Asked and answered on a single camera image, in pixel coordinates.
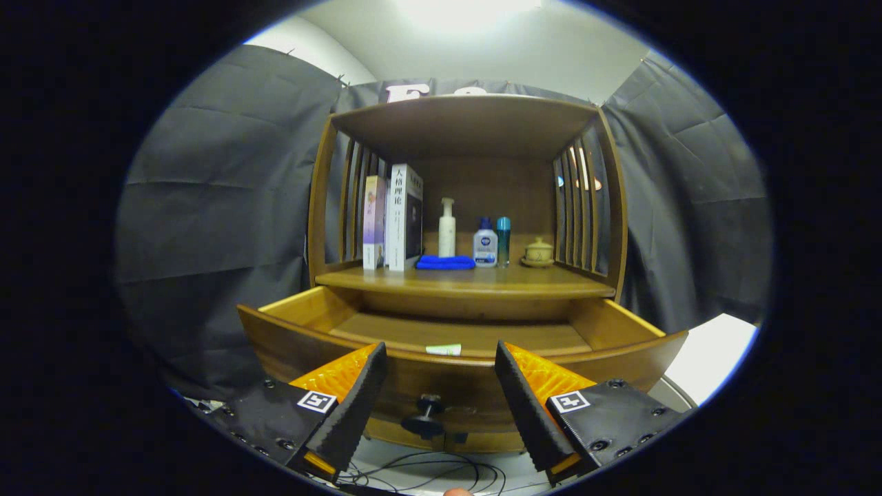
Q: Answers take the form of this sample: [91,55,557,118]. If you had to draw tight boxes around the black backdrop cloth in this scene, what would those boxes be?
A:
[114,45,772,404]

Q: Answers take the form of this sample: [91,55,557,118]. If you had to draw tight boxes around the white pump bottle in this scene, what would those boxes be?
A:
[438,198,457,258]

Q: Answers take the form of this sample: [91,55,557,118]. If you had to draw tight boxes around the white bottle with blue cap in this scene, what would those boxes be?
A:
[473,217,499,268]

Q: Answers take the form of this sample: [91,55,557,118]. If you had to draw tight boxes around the purple book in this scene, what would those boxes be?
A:
[362,175,388,270]

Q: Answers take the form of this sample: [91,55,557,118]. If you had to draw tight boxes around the black cables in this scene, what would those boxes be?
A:
[338,451,507,496]

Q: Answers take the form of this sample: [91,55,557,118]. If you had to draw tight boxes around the white book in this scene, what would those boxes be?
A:
[387,163,424,272]

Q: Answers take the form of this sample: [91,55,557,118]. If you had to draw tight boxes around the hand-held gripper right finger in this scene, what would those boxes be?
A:
[493,340,694,484]

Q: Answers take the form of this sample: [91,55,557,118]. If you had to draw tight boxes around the wooden countertop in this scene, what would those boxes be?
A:
[316,262,616,300]

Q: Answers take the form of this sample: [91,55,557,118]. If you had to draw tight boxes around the wooden cabinet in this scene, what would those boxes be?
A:
[307,93,629,455]

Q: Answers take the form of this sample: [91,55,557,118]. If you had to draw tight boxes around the white table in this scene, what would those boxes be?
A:
[648,313,759,413]

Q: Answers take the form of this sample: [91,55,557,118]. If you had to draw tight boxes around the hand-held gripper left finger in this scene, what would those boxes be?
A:
[200,342,388,483]

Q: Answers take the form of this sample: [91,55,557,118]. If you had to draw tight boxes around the wooden drawer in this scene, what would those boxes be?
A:
[236,286,690,436]

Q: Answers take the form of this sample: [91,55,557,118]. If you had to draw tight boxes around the blue folded cloth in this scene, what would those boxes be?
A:
[416,255,477,271]

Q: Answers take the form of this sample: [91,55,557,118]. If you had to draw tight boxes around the yellow lidded teacup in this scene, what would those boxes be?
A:
[520,237,555,269]

